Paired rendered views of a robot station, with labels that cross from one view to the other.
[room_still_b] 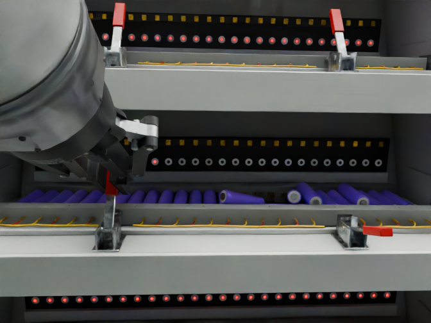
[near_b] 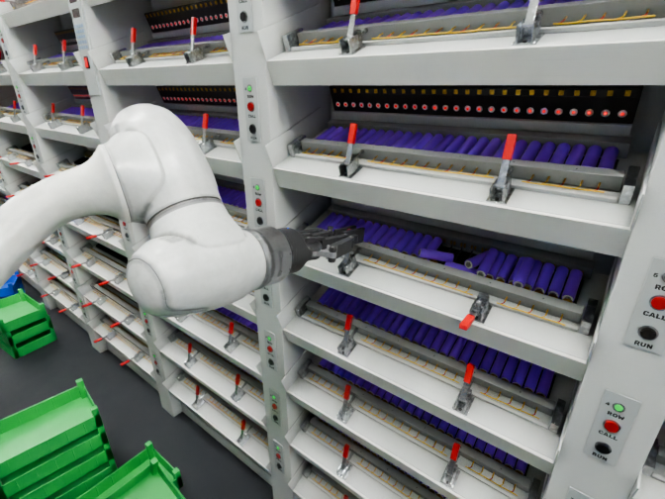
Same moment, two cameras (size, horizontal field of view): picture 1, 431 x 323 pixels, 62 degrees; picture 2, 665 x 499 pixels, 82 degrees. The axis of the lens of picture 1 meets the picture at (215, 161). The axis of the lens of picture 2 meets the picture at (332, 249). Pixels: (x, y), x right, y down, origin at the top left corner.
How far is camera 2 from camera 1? 0.47 m
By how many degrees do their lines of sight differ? 51
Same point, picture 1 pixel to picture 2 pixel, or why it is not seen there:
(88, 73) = (277, 273)
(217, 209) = (411, 262)
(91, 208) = not seen: hidden behind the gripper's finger
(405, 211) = (544, 303)
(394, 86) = (532, 221)
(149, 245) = (365, 276)
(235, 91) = (412, 203)
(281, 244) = (433, 299)
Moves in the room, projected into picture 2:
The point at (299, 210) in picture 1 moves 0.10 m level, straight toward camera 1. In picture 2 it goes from (461, 278) to (424, 295)
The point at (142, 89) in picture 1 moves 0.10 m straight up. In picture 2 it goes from (359, 193) to (361, 136)
